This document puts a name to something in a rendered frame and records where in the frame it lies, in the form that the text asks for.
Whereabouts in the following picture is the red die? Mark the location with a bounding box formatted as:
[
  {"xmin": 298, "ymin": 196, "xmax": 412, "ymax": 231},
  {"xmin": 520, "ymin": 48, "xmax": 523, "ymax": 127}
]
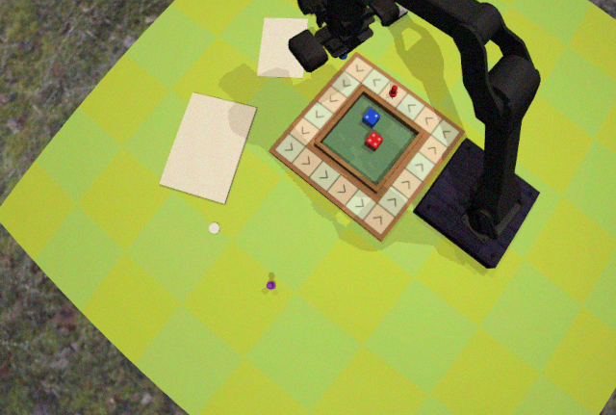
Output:
[{"xmin": 365, "ymin": 132, "xmax": 383, "ymax": 151}]

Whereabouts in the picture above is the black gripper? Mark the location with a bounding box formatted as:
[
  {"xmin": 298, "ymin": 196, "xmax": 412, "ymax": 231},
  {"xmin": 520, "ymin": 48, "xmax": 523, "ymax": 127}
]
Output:
[{"xmin": 289, "ymin": 0, "xmax": 400, "ymax": 72}]

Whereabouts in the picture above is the blue die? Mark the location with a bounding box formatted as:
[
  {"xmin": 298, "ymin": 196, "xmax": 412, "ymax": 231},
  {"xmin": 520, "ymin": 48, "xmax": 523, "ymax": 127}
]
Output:
[{"xmin": 362, "ymin": 108, "xmax": 380, "ymax": 129}]

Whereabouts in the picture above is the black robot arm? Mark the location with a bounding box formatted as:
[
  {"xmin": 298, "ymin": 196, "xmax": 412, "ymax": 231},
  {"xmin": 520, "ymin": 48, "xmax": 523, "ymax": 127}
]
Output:
[{"xmin": 393, "ymin": 0, "xmax": 541, "ymax": 243}]

